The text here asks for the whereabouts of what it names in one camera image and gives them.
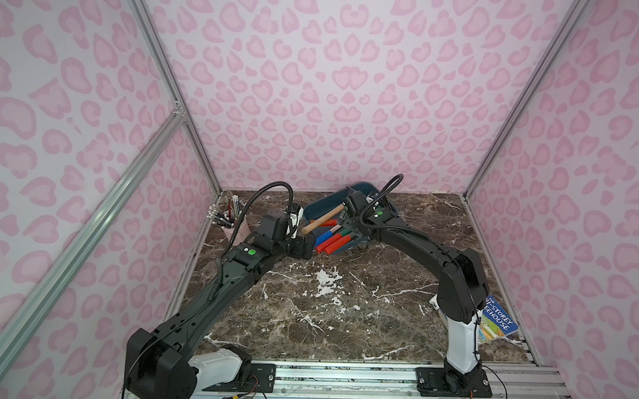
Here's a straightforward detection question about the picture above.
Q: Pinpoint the wooden handled tool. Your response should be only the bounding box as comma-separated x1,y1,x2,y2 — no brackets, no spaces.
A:
302,204,345,234

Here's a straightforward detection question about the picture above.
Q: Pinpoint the blue handled metal tool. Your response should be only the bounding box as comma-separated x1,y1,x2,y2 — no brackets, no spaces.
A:
315,225,341,248

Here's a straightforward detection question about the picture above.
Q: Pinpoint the green handled garden tool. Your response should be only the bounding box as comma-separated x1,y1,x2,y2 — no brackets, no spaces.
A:
323,229,353,255

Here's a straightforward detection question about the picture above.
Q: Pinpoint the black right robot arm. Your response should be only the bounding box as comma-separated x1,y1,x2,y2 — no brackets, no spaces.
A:
344,189,490,375

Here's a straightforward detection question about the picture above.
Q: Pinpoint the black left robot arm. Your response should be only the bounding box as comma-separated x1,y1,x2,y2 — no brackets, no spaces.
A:
123,204,315,399

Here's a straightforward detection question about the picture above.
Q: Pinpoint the teal plastic storage box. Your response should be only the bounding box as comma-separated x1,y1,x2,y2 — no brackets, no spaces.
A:
304,182,379,256

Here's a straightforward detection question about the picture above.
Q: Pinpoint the pens bundle in cup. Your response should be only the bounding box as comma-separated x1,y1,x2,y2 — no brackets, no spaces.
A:
207,193,245,229

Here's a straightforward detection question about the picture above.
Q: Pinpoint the blue printed booklet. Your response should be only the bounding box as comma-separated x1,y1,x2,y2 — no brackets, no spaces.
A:
427,291,521,345

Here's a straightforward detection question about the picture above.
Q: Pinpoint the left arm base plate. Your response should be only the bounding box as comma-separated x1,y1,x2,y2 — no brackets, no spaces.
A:
198,362,277,394

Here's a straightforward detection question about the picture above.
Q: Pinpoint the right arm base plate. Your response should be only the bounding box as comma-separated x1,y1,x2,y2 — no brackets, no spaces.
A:
415,367,493,399

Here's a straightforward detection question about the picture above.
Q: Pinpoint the aluminium front rail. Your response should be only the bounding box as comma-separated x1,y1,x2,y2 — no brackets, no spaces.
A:
190,360,573,399

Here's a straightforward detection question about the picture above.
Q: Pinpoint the left aluminium frame strut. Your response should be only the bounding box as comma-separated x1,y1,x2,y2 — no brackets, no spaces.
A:
0,110,186,382

